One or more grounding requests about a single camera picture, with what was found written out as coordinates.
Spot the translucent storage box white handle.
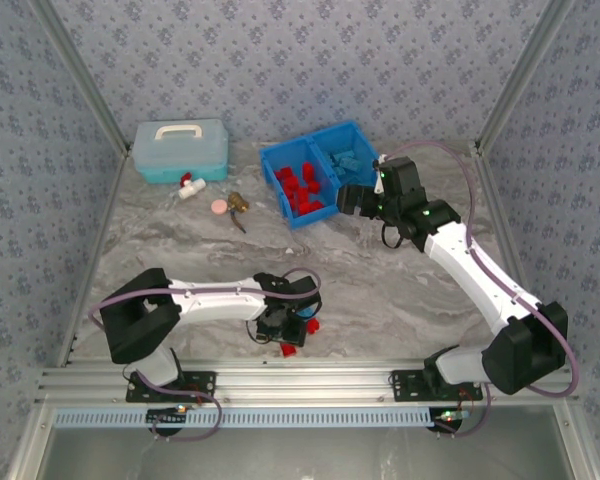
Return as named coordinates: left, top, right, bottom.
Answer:
left=132, top=118, right=230, bottom=184

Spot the aluminium frame post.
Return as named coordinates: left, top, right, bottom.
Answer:
left=473, top=0, right=577, bottom=157
left=27, top=0, right=133, bottom=157

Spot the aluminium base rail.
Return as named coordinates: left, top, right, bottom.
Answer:
left=35, top=355, right=579, bottom=407

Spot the blue divided plastic bin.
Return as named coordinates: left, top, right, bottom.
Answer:
left=258, top=119, right=381, bottom=231

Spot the black cable loop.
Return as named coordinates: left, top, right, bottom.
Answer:
left=379, top=222, right=411, bottom=250

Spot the white valve red handle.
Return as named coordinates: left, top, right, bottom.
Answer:
left=176, top=172, right=207, bottom=201

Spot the grey metal lower panel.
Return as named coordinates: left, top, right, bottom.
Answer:
left=42, top=424, right=569, bottom=480

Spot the slotted grey cable duct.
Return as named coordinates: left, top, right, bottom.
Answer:
left=52, top=405, right=434, bottom=430

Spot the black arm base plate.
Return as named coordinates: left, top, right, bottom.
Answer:
left=389, top=368, right=484, bottom=404
left=125, top=368, right=218, bottom=404

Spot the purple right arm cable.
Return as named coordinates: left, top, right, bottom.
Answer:
left=382, top=140, right=580, bottom=439

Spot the brass valve blue handle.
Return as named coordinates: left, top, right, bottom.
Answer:
left=227, top=191, right=251, bottom=235

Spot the aluminium side rail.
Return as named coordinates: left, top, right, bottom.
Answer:
left=54, top=147, right=131, bottom=369
left=472, top=142, right=600, bottom=480

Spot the small electronics board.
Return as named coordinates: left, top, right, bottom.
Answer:
left=146, top=405, right=190, bottom=429
left=431, top=405, right=474, bottom=432

